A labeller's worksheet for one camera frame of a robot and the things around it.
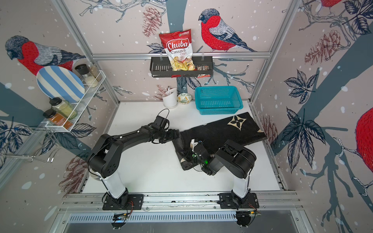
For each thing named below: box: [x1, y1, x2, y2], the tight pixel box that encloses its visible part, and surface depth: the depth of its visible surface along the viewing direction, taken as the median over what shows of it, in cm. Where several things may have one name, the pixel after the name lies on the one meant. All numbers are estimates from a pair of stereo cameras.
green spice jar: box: [49, 97, 78, 120], surface depth 67 cm
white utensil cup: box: [162, 87, 178, 109], surface depth 115 cm
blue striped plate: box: [35, 65, 86, 103], surface depth 73 cm
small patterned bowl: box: [176, 92, 192, 105], surface depth 124 cm
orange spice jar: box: [43, 109, 74, 131], surface depth 63 cm
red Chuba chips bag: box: [158, 29, 196, 72], surface depth 83 cm
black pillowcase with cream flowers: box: [172, 112, 268, 171], surface depth 102 cm
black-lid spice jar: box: [74, 64, 99, 88], surface depth 83 cm
